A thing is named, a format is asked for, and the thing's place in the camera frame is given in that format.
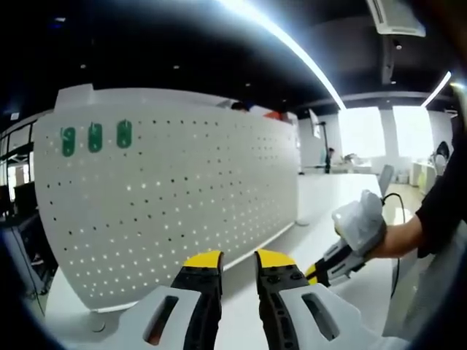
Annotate grey mesh chair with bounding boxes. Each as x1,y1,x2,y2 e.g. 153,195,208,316
381,233,464,343

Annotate white perforated mounting plate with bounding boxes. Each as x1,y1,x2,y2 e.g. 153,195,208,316
32,82,300,314

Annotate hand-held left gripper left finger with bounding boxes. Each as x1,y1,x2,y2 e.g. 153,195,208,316
109,249,225,350

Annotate ceiling light strip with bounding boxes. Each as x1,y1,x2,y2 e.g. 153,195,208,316
421,71,453,109
215,0,347,110

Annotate ceiling air conditioner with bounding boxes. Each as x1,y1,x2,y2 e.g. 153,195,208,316
364,0,427,38

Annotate grey office chair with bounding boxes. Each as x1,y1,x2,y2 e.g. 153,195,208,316
377,163,395,198

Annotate green hook assembly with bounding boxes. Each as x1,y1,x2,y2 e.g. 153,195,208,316
60,126,77,158
87,122,104,153
115,118,133,149

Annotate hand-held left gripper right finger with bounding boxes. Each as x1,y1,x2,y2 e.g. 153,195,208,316
254,249,366,350

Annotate black cable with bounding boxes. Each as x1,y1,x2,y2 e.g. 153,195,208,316
379,192,406,302

